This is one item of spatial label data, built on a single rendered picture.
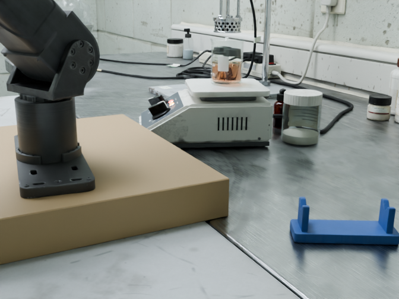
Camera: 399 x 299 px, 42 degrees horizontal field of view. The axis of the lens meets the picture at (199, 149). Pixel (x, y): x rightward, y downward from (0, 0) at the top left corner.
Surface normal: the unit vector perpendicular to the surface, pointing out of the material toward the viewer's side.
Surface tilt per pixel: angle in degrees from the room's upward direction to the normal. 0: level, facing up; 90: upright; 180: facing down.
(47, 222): 90
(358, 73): 90
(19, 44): 135
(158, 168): 0
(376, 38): 90
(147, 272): 0
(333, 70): 90
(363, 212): 0
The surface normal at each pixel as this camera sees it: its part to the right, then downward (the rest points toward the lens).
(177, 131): 0.11, 0.29
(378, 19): -0.89, 0.12
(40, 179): 0.01, -0.96
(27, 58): -0.44, 0.83
